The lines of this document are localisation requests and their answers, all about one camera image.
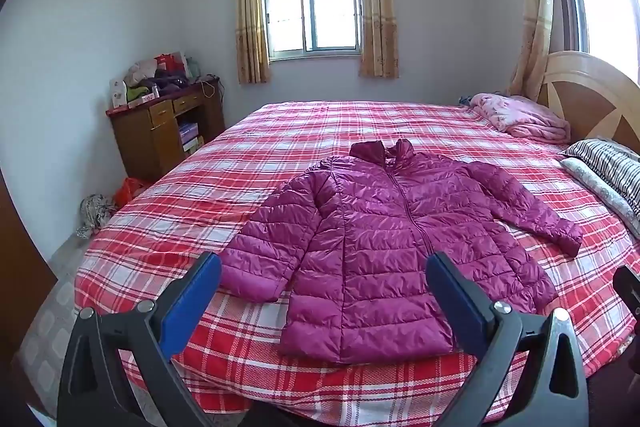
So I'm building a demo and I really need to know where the magenta puffer jacket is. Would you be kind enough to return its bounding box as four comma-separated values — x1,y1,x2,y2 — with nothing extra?
221,139,582,364

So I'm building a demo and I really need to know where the white floral pillow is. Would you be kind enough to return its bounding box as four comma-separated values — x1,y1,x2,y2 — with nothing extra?
560,157,640,239

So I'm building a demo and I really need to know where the striped pillow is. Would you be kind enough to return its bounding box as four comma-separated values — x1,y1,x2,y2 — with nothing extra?
564,139,639,216

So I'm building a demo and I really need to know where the red plaid bed sheet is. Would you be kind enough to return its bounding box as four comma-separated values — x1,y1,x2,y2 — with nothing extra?
75,102,639,426

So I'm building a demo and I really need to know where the wooden headboard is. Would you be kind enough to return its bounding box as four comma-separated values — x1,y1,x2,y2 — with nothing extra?
537,51,640,152

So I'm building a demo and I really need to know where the patterned cloth on floor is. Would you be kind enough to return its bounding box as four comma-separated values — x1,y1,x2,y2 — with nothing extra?
76,194,117,239

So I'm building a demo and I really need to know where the pink folded quilt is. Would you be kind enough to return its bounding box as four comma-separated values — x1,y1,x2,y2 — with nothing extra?
470,93,570,145

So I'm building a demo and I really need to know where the red plastic bag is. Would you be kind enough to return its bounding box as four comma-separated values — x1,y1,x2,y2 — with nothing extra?
114,176,149,209

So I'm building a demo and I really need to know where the brown wooden desk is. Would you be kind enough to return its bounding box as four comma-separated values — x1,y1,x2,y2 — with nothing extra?
106,76,226,183

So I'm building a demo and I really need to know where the clutter pile on desk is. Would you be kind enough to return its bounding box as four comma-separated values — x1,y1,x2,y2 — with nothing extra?
110,51,201,108

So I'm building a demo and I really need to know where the right yellow curtain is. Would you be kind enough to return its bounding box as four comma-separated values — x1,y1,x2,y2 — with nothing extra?
359,0,399,79

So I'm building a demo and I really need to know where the left yellow curtain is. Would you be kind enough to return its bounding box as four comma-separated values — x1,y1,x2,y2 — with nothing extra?
235,0,270,84

